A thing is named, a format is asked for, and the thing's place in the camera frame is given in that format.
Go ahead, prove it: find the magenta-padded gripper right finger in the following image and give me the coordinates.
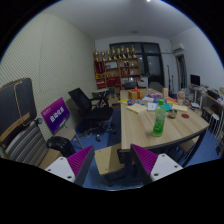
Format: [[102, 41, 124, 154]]
[[129, 143, 184, 186]]

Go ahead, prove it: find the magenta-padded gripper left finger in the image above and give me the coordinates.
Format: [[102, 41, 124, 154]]
[[44, 144, 96, 187]]

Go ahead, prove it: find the green drink bottle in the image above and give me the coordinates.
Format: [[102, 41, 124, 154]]
[[152, 99, 167, 138]]

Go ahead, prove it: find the light wooden stool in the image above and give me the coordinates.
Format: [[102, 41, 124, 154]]
[[94, 143, 126, 177]]

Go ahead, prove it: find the black office chair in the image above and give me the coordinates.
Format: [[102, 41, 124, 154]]
[[67, 87, 116, 139]]

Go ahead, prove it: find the pale yellow notebook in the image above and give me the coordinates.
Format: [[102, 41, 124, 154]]
[[171, 103, 189, 113], [126, 103, 148, 115]]

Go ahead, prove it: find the purple sign board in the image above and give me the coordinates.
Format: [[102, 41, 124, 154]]
[[40, 96, 72, 135]]

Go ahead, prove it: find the white booklet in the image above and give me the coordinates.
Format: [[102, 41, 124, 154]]
[[147, 102, 158, 112]]

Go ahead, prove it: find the grey striped chair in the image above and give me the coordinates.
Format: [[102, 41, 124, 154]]
[[0, 119, 48, 167]]

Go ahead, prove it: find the yellow gift box red ribbon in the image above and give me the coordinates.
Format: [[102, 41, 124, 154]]
[[128, 87, 147, 101]]

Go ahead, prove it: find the small tan standing card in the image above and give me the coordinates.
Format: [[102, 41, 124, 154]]
[[161, 87, 170, 99]]

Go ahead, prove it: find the pink wrapped bouquet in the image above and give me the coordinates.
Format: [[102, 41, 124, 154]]
[[176, 89, 186, 106]]

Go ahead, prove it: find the white round stool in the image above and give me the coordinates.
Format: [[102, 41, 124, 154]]
[[208, 113, 221, 134]]

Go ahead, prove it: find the dark board with tan trim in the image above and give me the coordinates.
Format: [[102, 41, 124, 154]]
[[0, 77, 38, 144]]

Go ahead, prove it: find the long wooden side desk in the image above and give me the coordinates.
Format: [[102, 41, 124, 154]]
[[188, 84, 224, 134]]

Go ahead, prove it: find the black computer monitor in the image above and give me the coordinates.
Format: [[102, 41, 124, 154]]
[[189, 74, 201, 88]]

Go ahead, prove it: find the wooden trophy shelf unit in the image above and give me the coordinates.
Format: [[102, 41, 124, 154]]
[[93, 45, 143, 90]]

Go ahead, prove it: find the black framed glass door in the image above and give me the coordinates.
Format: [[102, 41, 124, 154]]
[[109, 42, 165, 88]]

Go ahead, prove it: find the white air conditioner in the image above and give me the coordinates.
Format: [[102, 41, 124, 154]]
[[172, 43, 185, 53]]

